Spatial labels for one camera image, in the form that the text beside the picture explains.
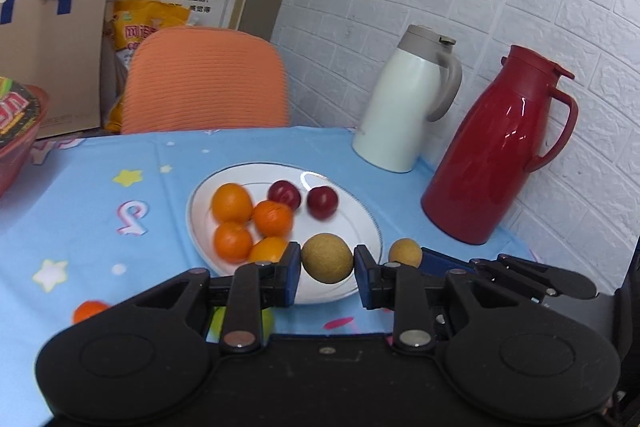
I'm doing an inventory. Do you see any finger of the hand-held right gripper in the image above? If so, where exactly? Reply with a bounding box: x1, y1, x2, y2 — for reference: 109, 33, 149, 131
421, 247, 599, 306

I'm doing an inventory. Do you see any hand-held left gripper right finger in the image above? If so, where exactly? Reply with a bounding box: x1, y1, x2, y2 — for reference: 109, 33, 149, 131
353, 245, 501, 353

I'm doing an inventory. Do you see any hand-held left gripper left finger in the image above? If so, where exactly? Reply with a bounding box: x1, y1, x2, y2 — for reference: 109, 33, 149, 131
134, 242, 302, 355

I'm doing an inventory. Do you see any orange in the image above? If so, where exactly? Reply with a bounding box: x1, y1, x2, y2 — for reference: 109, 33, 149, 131
251, 200, 294, 239
73, 300, 111, 326
247, 236, 290, 264
211, 183, 254, 224
214, 221, 254, 264

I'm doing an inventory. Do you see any brown longan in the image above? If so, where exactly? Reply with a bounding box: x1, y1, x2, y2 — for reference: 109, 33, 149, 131
388, 238, 424, 268
301, 233, 355, 284

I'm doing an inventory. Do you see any white plate with dark rim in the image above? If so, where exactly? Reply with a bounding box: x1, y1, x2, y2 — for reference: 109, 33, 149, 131
186, 163, 383, 306

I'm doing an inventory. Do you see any dark red plum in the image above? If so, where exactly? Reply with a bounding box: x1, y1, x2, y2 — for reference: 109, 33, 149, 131
306, 186, 339, 221
267, 179, 302, 211

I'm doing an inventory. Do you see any green jujube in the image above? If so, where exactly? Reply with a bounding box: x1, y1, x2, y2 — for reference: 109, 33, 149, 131
205, 305, 277, 344

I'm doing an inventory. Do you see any red thermos jug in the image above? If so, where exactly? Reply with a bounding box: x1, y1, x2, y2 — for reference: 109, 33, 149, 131
421, 45, 580, 246

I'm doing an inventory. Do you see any white thermos jug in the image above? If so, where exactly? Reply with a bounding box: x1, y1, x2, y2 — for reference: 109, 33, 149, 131
351, 24, 464, 174

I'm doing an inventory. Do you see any blue printed tablecloth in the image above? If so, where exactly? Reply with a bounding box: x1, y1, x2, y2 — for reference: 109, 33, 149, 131
0, 127, 542, 424

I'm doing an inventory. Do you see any orange chair back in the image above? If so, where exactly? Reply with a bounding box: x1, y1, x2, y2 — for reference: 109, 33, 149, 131
121, 27, 292, 136

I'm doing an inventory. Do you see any yellow plastic bag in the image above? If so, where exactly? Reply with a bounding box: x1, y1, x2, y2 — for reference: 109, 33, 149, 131
102, 0, 214, 133

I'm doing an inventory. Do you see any red instant noodle bowl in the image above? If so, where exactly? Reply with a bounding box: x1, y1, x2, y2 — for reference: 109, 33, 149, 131
0, 84, 52, 198

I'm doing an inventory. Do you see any cardboard box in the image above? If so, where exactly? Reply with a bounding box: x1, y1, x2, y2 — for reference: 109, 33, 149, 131
0, 0, 109, 140

